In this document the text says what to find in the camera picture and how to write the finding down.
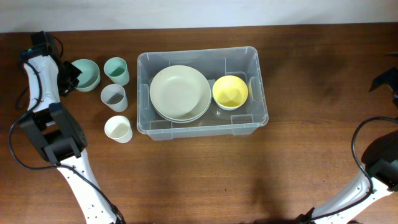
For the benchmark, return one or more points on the cream cup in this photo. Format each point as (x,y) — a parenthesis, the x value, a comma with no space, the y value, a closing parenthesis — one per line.
(118,128)

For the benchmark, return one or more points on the yellow small bowl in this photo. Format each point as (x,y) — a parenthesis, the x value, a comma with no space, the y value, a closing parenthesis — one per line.
(230,90)

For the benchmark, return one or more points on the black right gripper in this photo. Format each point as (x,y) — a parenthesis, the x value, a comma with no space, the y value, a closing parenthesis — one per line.
(390,78)

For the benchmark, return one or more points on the beige bowl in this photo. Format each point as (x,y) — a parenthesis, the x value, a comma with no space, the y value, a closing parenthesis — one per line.
(180,93)
(186,120)

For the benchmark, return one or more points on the green cup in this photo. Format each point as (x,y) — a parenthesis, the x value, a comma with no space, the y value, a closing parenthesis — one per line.
(116,69)

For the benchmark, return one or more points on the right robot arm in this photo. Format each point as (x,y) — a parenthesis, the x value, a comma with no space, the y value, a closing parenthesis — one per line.
(376,179)

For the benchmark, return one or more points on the grey cup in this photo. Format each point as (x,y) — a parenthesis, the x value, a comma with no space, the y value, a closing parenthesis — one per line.
(114,96)

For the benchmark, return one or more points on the green small bowl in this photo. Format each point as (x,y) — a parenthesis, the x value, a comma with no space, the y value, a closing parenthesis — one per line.
(89,78)

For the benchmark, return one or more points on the white small bowl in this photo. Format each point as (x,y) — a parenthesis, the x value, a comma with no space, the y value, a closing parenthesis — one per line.
(228,108)

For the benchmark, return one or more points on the clear plastic storage bin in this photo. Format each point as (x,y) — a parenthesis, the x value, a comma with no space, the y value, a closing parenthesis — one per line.
(242,62)

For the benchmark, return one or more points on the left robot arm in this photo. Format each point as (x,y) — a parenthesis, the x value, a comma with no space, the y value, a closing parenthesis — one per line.
(54,132)

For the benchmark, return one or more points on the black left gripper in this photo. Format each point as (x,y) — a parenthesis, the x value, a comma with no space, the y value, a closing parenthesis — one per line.
(66,88)

